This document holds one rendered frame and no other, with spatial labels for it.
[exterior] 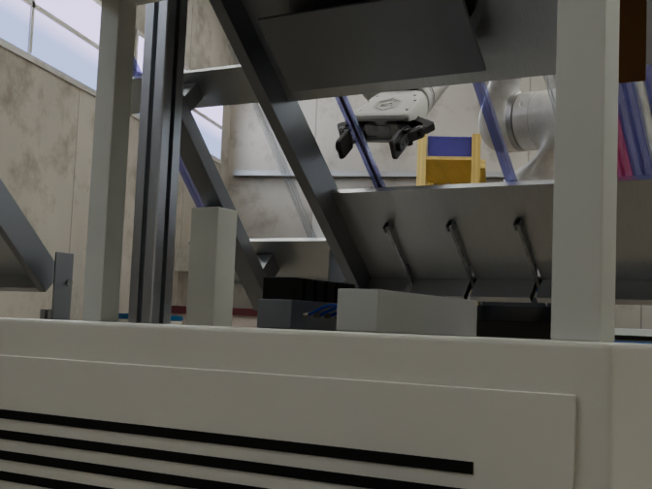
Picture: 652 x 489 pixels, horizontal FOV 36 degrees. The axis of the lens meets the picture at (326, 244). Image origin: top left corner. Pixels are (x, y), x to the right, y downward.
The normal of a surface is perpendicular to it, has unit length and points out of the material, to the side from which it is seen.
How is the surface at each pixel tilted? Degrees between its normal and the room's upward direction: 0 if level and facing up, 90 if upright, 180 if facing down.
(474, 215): 138
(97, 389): 90
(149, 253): 90
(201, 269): 90
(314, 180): 90
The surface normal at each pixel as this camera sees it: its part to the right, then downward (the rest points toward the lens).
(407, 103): -0.14, -0.83
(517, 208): -0.38, 0.68
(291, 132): 0.85, -0.01
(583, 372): -0.52, -0.09
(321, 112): -0.21, -0.09
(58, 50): 0.98, 0.02
